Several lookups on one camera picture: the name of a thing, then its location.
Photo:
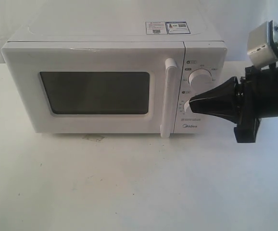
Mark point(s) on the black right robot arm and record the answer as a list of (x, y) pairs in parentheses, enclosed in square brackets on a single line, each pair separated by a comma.
[(245, 101)]

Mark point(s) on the white appliance control knob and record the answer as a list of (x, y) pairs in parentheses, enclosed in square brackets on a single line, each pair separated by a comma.
[(199, 77), (187, 108)]

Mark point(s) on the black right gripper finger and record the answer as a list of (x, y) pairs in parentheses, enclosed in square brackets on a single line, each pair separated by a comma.
[(224, 91), (226, 109)]

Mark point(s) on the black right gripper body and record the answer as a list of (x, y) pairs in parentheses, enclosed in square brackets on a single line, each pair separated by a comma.
[(256, 98)]

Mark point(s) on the white microwave door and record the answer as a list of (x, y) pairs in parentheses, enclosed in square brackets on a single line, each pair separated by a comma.
[(97, 87)]

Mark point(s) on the white Midea microwave body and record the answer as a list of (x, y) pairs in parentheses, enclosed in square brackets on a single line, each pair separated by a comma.
[(137, 21)]

